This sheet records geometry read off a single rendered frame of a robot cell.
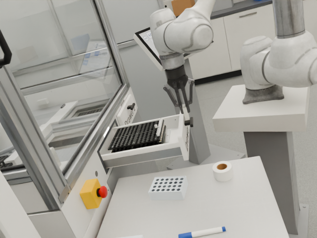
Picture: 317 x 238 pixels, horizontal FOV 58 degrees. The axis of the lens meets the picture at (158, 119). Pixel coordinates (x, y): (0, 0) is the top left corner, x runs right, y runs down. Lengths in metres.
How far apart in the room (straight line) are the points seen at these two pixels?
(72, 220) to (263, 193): 0.60
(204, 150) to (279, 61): 1.39
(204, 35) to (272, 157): 0.84
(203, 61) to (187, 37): 3.24
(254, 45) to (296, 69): 0.24
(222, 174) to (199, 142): 1.35
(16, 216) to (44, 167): 0.47
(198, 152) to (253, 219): 1.52
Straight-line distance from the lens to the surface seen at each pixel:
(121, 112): 1.44
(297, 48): 1.20
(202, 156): 2.45
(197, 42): 0.90
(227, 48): 4.12
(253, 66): 1.34
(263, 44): 1.34
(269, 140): 1.49
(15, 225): 0.41
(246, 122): 1.31
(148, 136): 1.18
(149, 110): 3.03
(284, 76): 1.23
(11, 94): 0.81
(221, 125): 1.35
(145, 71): 2.88
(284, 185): 1.64
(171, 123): 1.32
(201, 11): 0.97
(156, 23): 1.06
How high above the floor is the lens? 1.43
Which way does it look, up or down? 24 degrees down
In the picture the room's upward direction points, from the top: 17 degrees counter-clockwise
